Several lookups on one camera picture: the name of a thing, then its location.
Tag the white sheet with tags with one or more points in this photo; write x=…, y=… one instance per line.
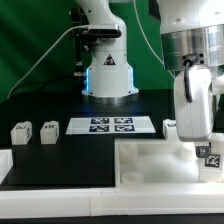
x=110, y=125

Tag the white fence rail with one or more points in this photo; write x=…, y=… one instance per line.
x=6, y=163
x=128, y=200

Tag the white square table top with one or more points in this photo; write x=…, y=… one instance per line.
x=139, y=162

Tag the white front fence rail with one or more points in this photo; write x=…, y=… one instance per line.
x=128, y=200

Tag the white left fence rail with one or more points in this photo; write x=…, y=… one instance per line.
x=6, y=163

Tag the black stand behind robot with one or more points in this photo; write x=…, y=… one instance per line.
x=76, y=15

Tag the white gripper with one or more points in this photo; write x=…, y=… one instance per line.
x=194, y=121

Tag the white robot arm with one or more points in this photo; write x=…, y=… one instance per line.
x=192, y=39

